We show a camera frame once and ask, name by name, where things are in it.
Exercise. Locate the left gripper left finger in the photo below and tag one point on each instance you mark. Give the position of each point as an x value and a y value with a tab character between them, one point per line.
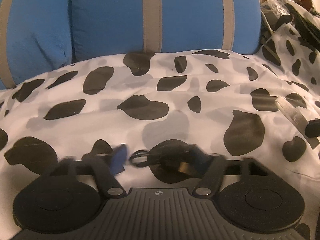
105	164

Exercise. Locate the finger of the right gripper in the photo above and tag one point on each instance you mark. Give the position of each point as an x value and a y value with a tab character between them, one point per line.
296	118
312	129

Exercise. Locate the blue striped cushion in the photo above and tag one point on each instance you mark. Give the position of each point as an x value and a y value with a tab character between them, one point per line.
107	27
36	37

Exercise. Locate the black round pad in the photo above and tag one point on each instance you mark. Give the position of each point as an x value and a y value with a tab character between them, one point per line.
173	161

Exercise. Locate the cow print blanket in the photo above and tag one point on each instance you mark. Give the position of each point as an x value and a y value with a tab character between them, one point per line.
221	101

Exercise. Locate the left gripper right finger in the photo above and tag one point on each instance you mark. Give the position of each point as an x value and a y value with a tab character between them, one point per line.
212	168

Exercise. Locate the blue striped cushion left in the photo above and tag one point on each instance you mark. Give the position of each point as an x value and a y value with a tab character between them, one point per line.
36	37

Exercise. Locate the pile of plastic bags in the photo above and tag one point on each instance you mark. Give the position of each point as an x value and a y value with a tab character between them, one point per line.
299	13

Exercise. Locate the blue striped cushion right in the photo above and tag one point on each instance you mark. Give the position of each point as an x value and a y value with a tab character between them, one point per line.
107	27

